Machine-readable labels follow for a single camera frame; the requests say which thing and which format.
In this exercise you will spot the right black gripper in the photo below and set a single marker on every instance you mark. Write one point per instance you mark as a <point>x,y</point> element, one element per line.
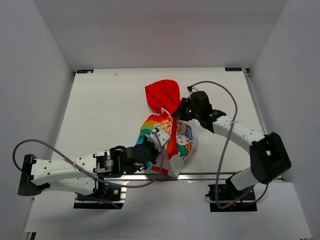
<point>180,113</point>

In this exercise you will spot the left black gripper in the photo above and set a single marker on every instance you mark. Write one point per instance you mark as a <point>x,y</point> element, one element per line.
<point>156,153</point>

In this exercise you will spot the white red cartoon jacket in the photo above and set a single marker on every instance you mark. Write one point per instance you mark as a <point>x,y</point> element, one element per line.
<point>163,97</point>

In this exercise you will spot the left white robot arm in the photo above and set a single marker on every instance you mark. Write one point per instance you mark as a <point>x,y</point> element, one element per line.
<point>88,175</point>

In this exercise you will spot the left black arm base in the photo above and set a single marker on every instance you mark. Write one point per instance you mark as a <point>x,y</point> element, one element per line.
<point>94,195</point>

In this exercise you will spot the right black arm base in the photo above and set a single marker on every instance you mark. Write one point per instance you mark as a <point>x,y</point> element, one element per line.
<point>226,196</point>

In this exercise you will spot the right blue corner label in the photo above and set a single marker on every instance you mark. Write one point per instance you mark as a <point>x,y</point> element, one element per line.
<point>233,69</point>

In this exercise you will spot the blue corner label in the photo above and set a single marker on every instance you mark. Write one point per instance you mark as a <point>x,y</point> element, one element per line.
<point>233,69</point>
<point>84,71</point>

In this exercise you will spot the left blue corner label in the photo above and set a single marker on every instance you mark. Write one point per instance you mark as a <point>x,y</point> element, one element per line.
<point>84,71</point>

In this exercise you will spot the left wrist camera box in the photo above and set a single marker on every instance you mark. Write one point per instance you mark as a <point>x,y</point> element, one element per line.
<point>159,138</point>

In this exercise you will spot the aluminium right side rail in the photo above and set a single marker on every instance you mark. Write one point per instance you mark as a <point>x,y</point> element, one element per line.
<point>255,100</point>

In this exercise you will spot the aluminium rail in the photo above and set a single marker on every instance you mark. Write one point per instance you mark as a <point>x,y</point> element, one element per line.
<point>162,177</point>
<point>255,100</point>

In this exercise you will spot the aluminium front rail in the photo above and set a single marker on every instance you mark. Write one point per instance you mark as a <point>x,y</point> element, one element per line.
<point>162,177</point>

